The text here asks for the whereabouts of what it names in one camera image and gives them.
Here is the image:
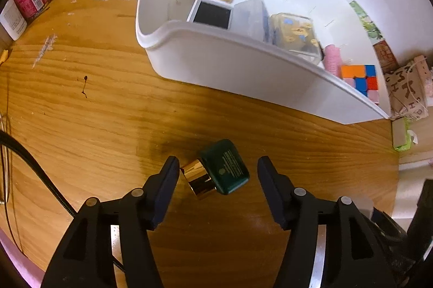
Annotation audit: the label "green tissue pack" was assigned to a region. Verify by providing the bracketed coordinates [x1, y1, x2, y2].
[391, 117, 418, 152]

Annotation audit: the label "clear plastic box white spots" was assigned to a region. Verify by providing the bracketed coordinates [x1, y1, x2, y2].
[269, 12, 322, 65]

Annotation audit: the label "white spray bottle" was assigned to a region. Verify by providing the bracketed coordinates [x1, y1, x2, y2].
[1, 0, 27, 41]

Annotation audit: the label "black cable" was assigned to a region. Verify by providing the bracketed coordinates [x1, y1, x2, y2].
[0, 130, 126, 275]

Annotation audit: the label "letter print fabric bag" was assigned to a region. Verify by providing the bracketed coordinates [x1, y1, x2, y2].
[384, 55, 432, 121]

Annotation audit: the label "brown cardboard piece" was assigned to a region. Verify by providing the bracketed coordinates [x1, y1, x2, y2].
[373, 40, 399, 73]

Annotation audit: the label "white instant camera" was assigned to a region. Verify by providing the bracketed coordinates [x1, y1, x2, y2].
[186, 0, 233, 30]

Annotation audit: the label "green perfume bottle gold cap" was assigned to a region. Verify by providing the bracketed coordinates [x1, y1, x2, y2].
[180, 138, 250, 201]

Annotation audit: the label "white plastic storage bin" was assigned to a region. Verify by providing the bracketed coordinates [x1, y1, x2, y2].
[136, 0, 391, 125]

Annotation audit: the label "pink hair roller brush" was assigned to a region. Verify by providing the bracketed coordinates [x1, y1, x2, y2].
[323, 45, 343, 78]

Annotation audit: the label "blue labelled floss box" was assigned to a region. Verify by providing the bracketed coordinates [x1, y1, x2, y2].
[230, 0, 269, 42]

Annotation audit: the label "multicolour puzzle cube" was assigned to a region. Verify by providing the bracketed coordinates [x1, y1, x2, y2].
[340, 64, 379, 105]

